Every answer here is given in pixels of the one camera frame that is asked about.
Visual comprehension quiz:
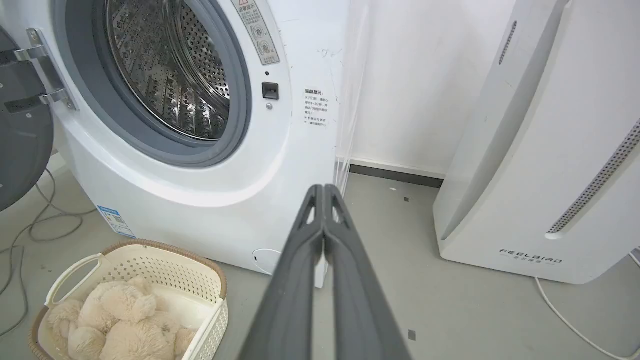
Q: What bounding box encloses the grey floor cable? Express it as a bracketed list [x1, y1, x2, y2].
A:
[0, 168, 97, 338]

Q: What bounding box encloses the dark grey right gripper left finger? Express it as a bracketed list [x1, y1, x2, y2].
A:
[239, 184, 326, 360]

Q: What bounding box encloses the white Feelbird air purifier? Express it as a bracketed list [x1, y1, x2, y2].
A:
[433, 0, 640, 285]

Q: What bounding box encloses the white front-load washing machine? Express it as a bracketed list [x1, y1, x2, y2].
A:
[0, 0, 372, 289]

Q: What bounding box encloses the cream plastic laundry basket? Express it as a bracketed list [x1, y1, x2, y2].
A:
[28, 239, 230, 360]

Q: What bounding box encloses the white power cable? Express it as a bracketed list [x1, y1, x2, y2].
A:
[535, 251, 640, 360]

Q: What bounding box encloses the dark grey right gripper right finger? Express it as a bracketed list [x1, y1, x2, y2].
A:
[323, 184, 412, 360]

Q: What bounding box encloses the beige plush teddy bear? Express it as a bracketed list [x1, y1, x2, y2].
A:
[46, 276, 197, 360]

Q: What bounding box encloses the dark washing machine door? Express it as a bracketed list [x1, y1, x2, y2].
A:
[0, 26, 55, 213]

